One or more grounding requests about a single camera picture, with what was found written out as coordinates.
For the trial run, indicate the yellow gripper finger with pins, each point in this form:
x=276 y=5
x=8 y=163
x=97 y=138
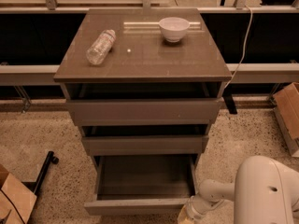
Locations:
x=183 y=217

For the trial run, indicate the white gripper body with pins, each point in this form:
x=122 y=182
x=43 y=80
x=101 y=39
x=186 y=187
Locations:
x=193 y=206

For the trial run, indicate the grey bottom drawer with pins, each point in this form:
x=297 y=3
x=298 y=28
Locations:
x=141 y=185

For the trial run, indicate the grey drawer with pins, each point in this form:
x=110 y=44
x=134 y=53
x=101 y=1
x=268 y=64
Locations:
x=141 y=185
x=116 y=112
x=145 y=145

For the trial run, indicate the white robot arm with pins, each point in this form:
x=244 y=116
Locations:
x=265 y=191

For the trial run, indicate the grey middle drawer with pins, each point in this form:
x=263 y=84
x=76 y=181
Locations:
x=145 y=145

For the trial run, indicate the grey top drawer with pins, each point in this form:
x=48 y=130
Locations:
x=116 y=112

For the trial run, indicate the grey drawer cabinet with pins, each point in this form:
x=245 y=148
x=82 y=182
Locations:
x=140 y=42

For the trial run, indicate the cardboard box right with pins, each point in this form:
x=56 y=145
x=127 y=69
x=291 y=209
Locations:
x=287 y=113

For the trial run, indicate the cardboard box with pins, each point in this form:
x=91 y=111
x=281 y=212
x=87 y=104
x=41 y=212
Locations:
x=287 y=113
x=16 y=200

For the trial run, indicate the black wheeled stand leg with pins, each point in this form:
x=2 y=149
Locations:
x=35 y=186

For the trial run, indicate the cardboard box left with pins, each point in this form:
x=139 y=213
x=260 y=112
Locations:
x=16 y=200

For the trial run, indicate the clear plastic water bottle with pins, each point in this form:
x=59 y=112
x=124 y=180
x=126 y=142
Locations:
x=98 y=51

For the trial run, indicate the white ceramic bowl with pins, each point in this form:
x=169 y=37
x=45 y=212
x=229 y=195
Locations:
x=173 y=29

